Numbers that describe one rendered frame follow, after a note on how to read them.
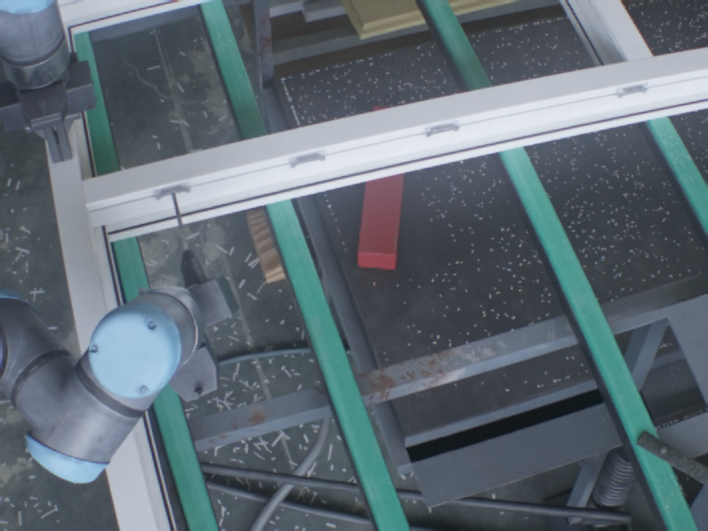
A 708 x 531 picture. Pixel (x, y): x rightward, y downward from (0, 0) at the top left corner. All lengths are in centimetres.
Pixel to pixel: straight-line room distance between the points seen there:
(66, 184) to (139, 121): 129
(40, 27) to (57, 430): 49
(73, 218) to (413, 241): 61
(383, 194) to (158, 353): 85
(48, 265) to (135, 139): 39
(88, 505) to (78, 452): 119
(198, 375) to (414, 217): 72
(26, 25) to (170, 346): 45
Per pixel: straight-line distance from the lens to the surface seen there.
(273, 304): 268
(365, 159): 177
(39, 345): 138
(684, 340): 170
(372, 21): 229
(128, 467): 150
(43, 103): 155
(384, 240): 200
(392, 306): 198
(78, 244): 167
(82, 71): 165
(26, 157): 301
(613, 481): 206
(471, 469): 189
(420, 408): 190
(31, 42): 153
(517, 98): 179
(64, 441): 134
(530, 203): 177
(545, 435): 193
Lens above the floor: 228
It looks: 57 degrees down
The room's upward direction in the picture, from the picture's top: straight up
